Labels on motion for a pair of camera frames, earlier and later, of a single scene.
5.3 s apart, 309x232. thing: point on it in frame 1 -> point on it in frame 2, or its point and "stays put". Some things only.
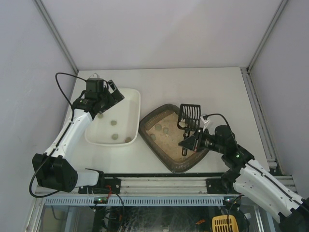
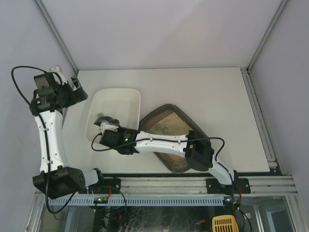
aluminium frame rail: (163, 185) stays put
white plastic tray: (119, 124) stays put
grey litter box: (160, 131) stays put
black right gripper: (197, 140) -> (106, 121)
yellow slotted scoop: (222, 224) stays put
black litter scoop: (189, 119) -> (106, 119)
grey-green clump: (158, 127) stays put
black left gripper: (109, 97) -> (78, 91)
